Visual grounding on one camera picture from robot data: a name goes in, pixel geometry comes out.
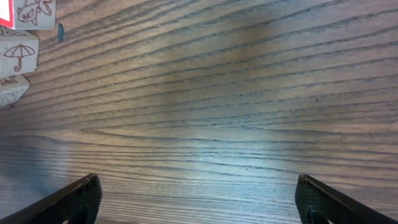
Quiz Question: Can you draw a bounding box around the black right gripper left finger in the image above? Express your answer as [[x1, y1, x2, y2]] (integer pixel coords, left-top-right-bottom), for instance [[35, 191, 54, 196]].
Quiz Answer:
[[1, 174, 102, 224]]

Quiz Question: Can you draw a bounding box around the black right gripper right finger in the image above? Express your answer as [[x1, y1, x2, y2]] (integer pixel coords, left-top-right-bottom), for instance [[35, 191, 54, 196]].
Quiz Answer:
[[295, 174, 397, 224]]

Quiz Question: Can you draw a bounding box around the red Q block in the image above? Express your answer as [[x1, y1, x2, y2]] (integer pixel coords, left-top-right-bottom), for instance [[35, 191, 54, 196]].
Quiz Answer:
[[0, 75, 30, 107]]

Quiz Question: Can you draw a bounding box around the yellow block near Q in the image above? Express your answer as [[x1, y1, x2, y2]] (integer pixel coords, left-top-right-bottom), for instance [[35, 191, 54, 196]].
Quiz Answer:
[[1, 26, 39, 77]]

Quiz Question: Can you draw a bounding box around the red I block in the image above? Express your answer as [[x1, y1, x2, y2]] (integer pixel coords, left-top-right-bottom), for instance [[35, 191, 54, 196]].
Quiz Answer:
[[0, 0, 57, 30]]

